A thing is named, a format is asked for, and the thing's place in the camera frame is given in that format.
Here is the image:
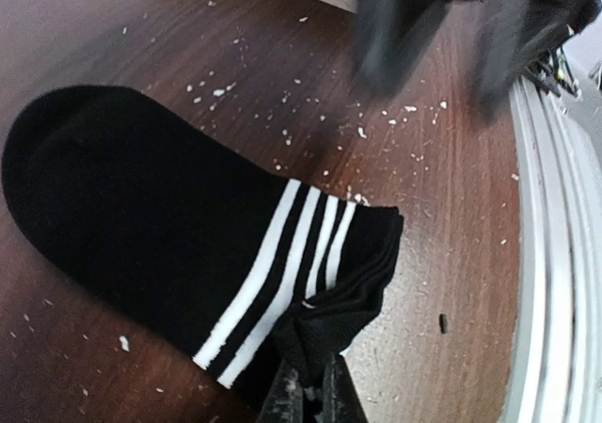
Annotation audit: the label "black sock white stripes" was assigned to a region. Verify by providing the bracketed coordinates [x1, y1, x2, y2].
[2, 86, 404, 387]

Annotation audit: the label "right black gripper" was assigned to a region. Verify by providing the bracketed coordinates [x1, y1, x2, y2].
[352, 0, 601, 118]

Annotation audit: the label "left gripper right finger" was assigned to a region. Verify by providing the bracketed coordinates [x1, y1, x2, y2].
[322, 354, 368, 423]

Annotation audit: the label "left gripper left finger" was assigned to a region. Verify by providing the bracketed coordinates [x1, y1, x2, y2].
[257, 351, 306, 423]

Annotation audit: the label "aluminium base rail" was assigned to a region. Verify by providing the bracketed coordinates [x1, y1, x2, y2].
[500, 78, 601, 422]

